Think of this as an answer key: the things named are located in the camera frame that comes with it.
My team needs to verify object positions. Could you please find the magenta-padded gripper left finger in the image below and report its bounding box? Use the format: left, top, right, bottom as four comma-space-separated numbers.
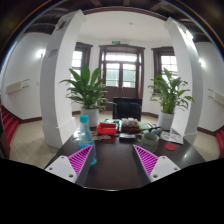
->
44, 144, 97, 188

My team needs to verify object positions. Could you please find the potted plant in white pot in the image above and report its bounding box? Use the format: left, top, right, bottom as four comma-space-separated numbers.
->
59, 63, 109, 128
148, 67, 195, 132

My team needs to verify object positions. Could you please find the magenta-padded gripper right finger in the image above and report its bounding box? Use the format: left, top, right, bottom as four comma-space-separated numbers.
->
131, 143, 182, 187

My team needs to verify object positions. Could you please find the red carpeted staircase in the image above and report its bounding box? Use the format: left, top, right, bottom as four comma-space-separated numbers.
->
215, 128, 224, 158
1, 106, 20, 145

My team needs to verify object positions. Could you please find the flat round red coaster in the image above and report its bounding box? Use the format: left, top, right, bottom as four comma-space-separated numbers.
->
164, 142, 177, 152

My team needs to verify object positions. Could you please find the red box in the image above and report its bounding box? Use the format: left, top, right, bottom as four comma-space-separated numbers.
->
96, 121, 119, 136

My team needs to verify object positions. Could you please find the dark wooden glazed door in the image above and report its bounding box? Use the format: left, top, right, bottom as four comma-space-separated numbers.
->
98, 44, 146, 101

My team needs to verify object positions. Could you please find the colourful sticker sheet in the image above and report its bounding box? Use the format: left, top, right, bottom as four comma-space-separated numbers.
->
91, 134, 112, 141

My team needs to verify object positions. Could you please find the green carton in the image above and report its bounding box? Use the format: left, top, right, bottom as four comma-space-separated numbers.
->
103, 118, 122, 129

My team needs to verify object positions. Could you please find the box of wrapped snacks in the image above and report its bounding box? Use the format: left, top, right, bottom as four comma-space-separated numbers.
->
120, 117, 140, 134

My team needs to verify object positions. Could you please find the clear blue-capped water bottle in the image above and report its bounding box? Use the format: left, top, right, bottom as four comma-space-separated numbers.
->
78, 114, 98, 167

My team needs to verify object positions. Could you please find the dark-framed window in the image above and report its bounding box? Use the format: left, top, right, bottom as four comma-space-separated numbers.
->
71, 41, 94, 81
151, 46, 179, 81

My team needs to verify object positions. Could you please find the black chair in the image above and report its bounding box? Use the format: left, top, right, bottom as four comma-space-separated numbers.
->
112, 96, 143, 122

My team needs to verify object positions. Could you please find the green cloth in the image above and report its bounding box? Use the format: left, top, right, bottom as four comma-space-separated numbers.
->
138, 121, 153, 131

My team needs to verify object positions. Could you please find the small black box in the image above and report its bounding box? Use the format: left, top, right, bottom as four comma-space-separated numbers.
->
118, 132, 137, 141

